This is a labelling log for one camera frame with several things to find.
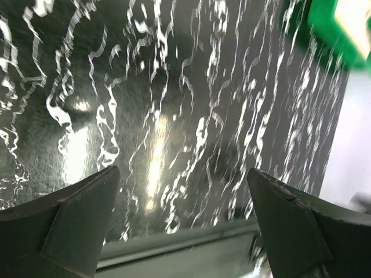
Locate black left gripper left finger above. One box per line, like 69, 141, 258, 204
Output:
1, 166, 121, 277

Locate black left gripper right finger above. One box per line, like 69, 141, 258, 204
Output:
247, 168, 370, 277

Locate green plastic tray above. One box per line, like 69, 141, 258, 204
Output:
279, 0, 371, 72

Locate aluminium front rail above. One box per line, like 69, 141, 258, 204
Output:
97, 218, 259, 271

